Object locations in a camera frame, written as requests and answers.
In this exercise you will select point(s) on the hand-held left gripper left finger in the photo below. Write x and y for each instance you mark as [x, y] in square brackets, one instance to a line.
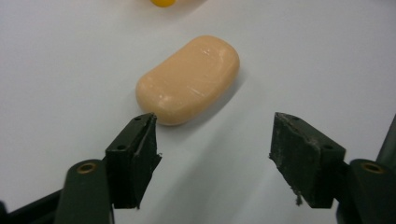
[130, 165]

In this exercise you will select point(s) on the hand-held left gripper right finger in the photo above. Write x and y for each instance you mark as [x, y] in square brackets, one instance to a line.
[305, 161]

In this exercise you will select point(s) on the peach soap bar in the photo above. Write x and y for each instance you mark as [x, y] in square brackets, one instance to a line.
[189, 78]

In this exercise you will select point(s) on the yellow round object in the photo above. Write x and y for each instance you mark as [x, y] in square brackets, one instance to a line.
[163, 2]

